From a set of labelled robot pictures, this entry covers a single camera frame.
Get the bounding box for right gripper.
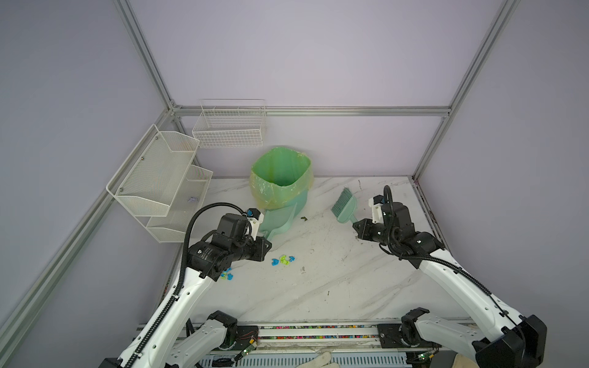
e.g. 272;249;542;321
350;217;396;247

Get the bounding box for white mesh upper shelf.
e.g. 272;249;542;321
106;125;199;217

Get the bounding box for paper scrap cluster front left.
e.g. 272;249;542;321
271;255;296;266

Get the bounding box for white mesh lower shelf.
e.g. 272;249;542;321
138;165;213;243

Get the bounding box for yellow-green bin liner bag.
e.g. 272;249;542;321
249;147;314;210

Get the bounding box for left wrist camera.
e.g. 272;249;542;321
246;208;264;240

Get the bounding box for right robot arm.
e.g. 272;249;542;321
353;186;548;367

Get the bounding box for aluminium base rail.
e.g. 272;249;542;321
183;319;518;368

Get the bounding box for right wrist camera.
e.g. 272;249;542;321
369;195;385;224

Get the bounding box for green hand brush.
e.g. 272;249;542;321
331;187;357;224

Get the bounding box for green plastic dustpan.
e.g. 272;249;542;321
259;203;303;242

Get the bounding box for paper scrap cluster far left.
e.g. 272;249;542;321
220;268;233;281

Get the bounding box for white wire basket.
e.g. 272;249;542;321
192;99;267;149

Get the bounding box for green trash bin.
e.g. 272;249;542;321
286;190;308;221

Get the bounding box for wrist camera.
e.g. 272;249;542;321
246;208;264;240
369;195;385;224

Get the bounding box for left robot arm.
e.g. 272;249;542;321
101;209;271;367

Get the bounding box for white mesh shelf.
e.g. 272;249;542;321
138;165;213;243
106;125;199;217

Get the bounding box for paper scrap cluster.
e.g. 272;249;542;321
220;268;233;281
271;255;296;266

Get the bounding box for white glove centre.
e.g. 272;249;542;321
297;352;341;368

